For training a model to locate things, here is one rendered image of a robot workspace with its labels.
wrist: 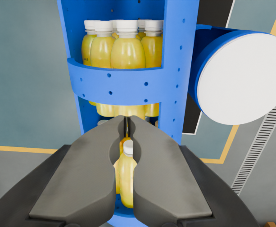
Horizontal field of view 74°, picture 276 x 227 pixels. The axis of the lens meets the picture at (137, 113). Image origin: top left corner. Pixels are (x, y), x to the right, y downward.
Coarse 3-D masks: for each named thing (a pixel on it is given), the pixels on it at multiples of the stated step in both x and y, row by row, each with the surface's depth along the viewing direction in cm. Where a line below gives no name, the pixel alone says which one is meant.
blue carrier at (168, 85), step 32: (64, 0) 38; (96, 0) 47; (128, 0) 50; (160, 0) 47; (192, 0) 30; (64, 32) 38; (192, 32) 34; (96, 96) 34; (128, 96) 33; (160, 96) 34; (160, 128) 38; (128, 224) 51
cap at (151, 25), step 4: (148, 20) 37; (152, 20) 39; (156, 20) 36; (160, 20) 37; (148, 24) 37; (152, 24) 37; (156, 24) 36; (160, 24) 37; (148, 28) 37; (152, 28) 37; (156, 28) 37; (160, 28) 37
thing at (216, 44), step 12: (204, 36) 114; (216, 36) 95; (228, 36) 50; (204, 48) 55; (216, 48) 50; (192, 60) 129; (204, 60) 52; (192, 72) 57; (192, 84) 57; (192, 96) 61
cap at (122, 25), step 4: (120, 20) 32; (124, 20) 32; (128, 20) 32; (132, 20) 32; (136, 20) 33; (120, 24) 32; (124, 24) 32; (128, 24) 32; (132, 24) 32; (136, 24) 33; (120, 28) 33; (124, 28) 33; (128, 28) 33; (132, 28) 33; (136, 28) 34
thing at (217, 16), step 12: (204, 0) 119; (216, 0) 119; (228, 0) 119; (204, 12) 122; (216, 12) 122; (228, 12) 123; (204, 24) 126; (216, 24) 126; (192, 108) 156; (192, 120) 162; (192, 132) 168
